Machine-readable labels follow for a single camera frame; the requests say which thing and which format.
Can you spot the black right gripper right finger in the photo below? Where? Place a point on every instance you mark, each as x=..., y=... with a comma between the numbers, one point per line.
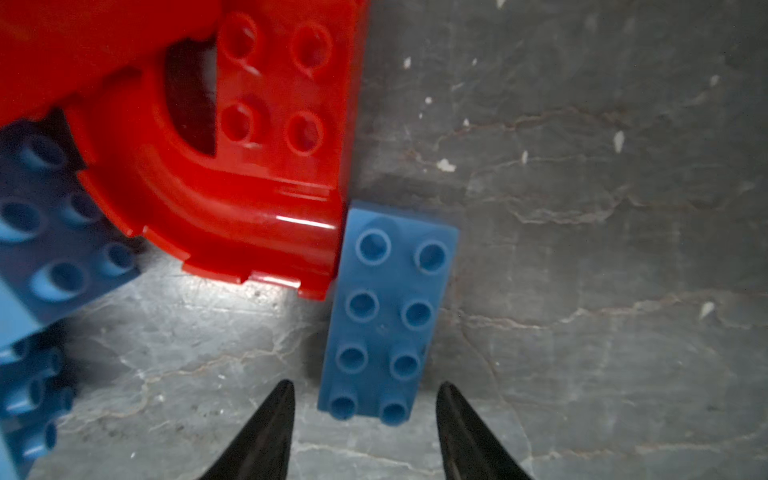
x=469, y=448

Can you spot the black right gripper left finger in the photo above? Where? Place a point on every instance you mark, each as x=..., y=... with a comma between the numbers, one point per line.
x=261, y=450

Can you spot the blue lego brick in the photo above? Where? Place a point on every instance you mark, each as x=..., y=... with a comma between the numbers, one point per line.
x=393, y=272
x=31, y=404
x=58, y=250

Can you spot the red curved lego piece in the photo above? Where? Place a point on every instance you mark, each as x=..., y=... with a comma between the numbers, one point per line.
x=268, y=202

